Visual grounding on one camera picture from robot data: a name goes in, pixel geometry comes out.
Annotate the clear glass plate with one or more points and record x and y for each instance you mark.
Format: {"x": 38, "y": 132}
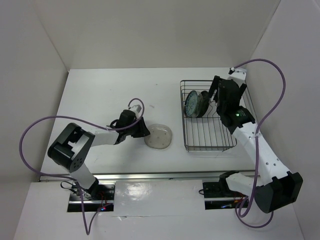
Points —
{"x": 200, "y": 103}

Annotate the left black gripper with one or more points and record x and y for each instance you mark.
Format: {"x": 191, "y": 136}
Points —
{"x": 142, "y": 130}

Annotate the metal wire dish rack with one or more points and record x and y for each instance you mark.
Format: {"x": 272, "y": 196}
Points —
{"x": 220, "y": 126}

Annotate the black round plate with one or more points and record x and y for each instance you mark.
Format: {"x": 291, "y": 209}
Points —
{"x": 206, "y": 98}

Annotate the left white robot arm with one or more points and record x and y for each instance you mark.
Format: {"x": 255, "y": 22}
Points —
{"x": 72, "y": 146}

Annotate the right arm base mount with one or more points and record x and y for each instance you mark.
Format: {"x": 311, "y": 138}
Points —
{"x": 215, "y": 198}

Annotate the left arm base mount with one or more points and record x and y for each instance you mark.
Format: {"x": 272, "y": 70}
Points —
{"x": 103, "y": 199}

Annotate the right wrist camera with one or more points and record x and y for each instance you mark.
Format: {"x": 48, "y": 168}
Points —
{"x": 238, "y": 75}

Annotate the smoky grey glass plate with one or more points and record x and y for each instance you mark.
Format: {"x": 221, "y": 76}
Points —
{"x": 160, "y": 136}

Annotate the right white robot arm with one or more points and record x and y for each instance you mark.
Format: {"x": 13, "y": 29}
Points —
{"x": 274, "y": 185}

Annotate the aluminium rail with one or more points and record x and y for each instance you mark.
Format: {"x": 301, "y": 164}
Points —
{"x": 160, "y": 176}

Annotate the blue floral ceramic plate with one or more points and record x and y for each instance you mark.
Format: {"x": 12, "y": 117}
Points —
{"x": 191, "y": 105}

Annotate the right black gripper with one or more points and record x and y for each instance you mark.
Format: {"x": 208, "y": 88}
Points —
{"x": 215, "y": 86}

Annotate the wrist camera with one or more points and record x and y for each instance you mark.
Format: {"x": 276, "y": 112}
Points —
{"x": 238, "y": 75}
{"x": 136, "y": 109}

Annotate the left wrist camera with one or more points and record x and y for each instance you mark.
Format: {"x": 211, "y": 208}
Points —
{"x": 136, "y": 109}

